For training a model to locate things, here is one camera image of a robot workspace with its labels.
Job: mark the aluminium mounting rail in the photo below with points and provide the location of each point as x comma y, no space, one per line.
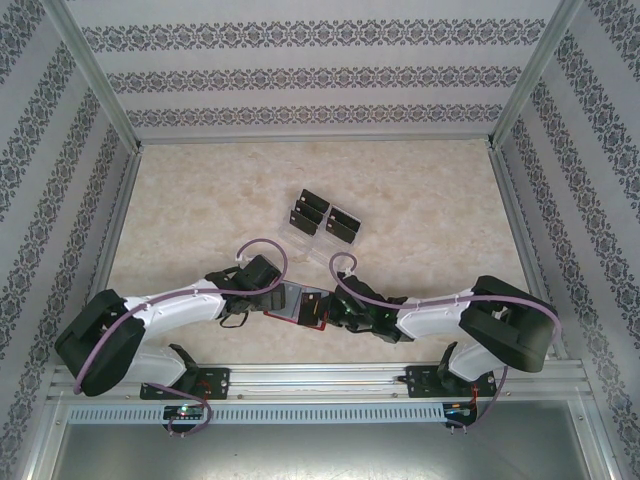
320,380

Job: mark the red leather card holder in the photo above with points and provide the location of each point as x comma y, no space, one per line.
292,300

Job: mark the clear acrylic card stand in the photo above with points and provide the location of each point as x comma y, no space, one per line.
325,247

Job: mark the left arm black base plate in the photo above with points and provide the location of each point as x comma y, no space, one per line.
220,382

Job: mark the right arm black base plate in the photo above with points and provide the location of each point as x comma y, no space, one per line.
415,385

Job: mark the grey sheet metal panel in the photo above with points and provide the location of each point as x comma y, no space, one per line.
320,455

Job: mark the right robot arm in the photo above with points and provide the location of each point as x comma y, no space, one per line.
435,317

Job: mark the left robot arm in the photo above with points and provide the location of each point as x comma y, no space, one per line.
180,310

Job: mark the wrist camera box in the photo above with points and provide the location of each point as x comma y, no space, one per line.
260,272
356,289

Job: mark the aluminium frame post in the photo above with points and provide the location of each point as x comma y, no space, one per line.
97,75
531,75

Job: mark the black credit card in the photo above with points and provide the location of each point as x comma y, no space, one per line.
311,306
310,209
346,216
303,221
340,228
314,198

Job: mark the aluminium table edge rail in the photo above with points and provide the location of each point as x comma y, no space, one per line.
121,200
510,200

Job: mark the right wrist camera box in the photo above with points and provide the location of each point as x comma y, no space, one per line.
356,289

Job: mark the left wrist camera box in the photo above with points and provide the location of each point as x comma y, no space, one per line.
260,272

